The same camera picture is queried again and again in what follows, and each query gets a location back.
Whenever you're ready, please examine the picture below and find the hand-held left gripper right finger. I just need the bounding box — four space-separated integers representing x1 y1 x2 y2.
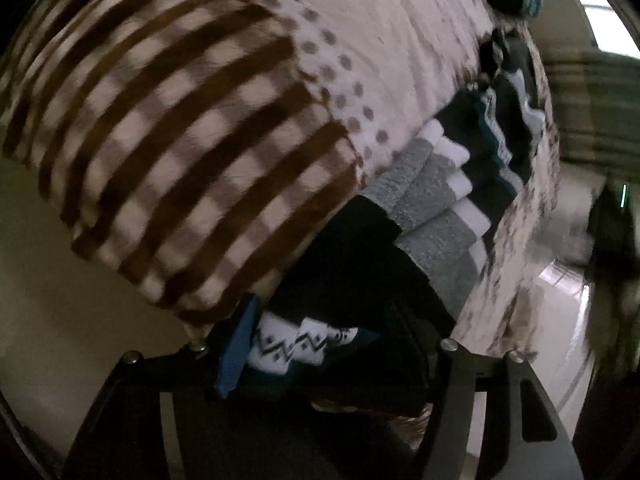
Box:
419 338 585 480

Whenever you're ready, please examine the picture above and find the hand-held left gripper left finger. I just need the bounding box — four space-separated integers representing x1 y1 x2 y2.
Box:
62 294 262 480

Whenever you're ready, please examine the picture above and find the dark sock with zigzag band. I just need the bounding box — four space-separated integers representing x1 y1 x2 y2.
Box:
239 195 457 415

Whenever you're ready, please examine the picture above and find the row of folded socks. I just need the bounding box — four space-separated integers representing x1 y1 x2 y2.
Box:
359 26 548 322

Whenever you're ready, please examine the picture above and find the brown checked dotted blanket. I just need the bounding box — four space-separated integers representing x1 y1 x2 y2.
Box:
0 0 562 364

